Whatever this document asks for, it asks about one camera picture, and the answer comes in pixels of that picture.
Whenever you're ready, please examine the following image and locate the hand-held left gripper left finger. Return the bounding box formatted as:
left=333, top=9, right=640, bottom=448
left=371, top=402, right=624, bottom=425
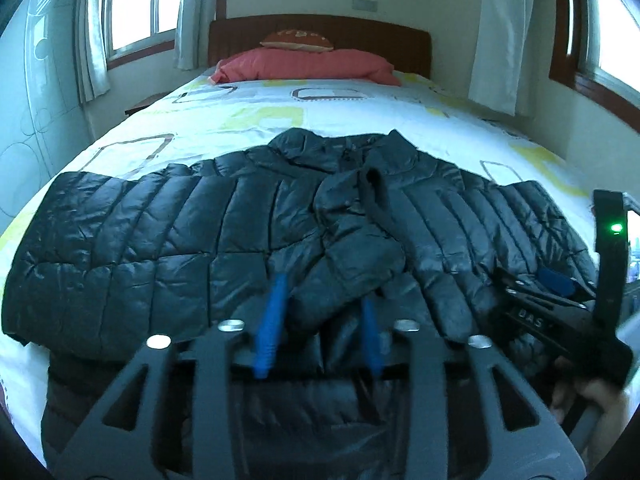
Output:
left=52, top=272, right=291, bottom=480

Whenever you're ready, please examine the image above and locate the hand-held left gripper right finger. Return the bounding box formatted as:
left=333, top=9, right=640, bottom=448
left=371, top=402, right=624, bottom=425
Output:
left=357, top=297, right=586, bottom=480

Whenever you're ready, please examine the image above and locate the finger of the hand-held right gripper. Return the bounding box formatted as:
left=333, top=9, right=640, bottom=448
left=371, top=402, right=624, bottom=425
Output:
left=493, top=266, right=589, bottom=312
left=537, top=266, right=597, bottom=302

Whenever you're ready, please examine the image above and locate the black puffer jacket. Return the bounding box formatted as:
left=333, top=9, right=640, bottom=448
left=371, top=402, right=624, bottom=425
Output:
left=2, top=127, right=601, bottom=480

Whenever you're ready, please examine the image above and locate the person's right hand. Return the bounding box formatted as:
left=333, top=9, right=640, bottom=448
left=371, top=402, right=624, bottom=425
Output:
left=551, top=379, right=633, bottom=462

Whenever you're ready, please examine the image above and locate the bed with patterned sheet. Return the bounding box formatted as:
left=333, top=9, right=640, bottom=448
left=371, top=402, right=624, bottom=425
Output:
left=0, top=67, right=626, bottom=461

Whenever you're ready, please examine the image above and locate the brown framed window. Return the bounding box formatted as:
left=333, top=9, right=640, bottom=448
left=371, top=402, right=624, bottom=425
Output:
left=549, top=0, right=640, bottom=135
left=101, top=0, right=201, bottom=70

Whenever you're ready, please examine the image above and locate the white curtain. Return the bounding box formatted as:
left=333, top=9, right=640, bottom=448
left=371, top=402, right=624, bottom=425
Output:
left=174, top=0, right=229, bottom=72
left=75, top=0, right=112, bottom=104
left=468, top=0, right=534, bottom=117

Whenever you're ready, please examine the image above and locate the dark wooden nightstand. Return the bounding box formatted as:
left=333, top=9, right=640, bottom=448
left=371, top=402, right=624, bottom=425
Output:
left=125, top=91, right=172, bottom=117

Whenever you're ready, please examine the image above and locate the red pillow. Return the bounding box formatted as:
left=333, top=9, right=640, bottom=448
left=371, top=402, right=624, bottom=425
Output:
left=210, top=47, right=402, bottom=87

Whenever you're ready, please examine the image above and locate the dark wooden headboard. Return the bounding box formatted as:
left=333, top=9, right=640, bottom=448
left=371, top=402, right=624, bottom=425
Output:
left=207, top=14, right=432, bottom=79

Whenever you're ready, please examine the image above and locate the orange round cushion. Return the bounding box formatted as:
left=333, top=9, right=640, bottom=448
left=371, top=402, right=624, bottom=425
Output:
left=260, top=29, right=335, bottom=54

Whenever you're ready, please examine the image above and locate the pale wardrobe with circle pattern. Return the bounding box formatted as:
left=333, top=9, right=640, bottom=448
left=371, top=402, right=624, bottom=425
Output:
left=0, top=0, right=85, bottom=233

